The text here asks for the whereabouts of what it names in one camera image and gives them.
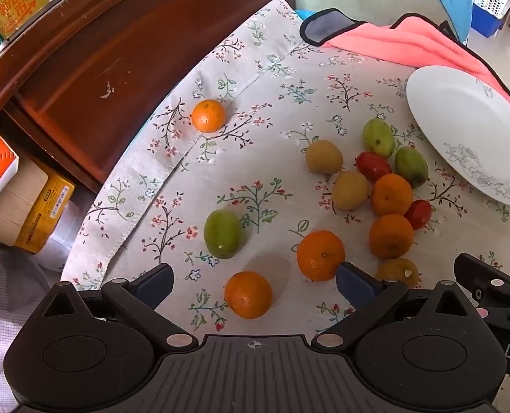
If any wooden bed frame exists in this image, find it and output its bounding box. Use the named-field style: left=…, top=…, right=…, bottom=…
left=0, top=0, right=296, bottom=194

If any yellow box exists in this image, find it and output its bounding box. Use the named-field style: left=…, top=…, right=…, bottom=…
left=14, top=168, right=76, bottom=254

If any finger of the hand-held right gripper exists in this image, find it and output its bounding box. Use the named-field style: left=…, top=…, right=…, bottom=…
left=453, top=252, right=510, bottom=307

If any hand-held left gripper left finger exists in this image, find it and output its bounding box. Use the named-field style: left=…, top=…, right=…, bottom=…
left=44, top=263, right=198, bottom=353

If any red cherry tomato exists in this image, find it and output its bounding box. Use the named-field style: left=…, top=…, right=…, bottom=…
left=404, top=200, right=432, bottom=230
left=355, top=151, right=392, bottom=182

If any small orange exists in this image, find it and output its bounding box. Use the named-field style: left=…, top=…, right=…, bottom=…
left=371, top=173, right=413, bottom=217
left=224, top=271, right=274, bottom=320
left=297, top=230, right=346, bottom=282
left=191, top=99, right=226, bottom=134
left=369, top=214, right=415, bottom=260

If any blue whale pillow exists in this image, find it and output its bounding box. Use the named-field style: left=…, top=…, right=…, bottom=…
left=421, top=0, right=473, bottom=44

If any blue plastic basket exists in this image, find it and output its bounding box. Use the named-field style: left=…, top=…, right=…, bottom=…
left=470, top=2, right=507, bottom=38

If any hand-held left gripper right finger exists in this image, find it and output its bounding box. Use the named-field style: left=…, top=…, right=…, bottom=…
left=313, top=262, right=481, bottom=350

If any grey checked cloth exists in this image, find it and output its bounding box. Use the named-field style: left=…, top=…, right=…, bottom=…
left=0, top=236, right=62, bottom=413

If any floral tablecloth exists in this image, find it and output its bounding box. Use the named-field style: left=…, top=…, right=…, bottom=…
left=61, top=0, right=510, bottom=345

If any green jujube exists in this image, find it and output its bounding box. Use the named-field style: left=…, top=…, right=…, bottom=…
left=203, top=209, right=243, bottom=260
left=394, top=146, right=429, bottom=189
left=363, top=118, right=395, bottom=158

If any beige cardboard box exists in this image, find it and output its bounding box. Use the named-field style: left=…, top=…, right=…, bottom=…
left=0, top=155, right=49, bottom=246

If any white plate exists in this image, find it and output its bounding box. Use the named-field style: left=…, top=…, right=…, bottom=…
left=405, top=65, right=510, bottom=207

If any brown kiwi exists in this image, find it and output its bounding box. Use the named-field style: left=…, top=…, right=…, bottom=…
left=332, top=170, right=372, bottom=211
left=305, top=139, right=344, bottom=175
left=374, top=258, right=420, bottom=287

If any pink towel with black trim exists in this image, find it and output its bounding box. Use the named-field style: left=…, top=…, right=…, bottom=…
left=300, top=9, right=510, bottom=121

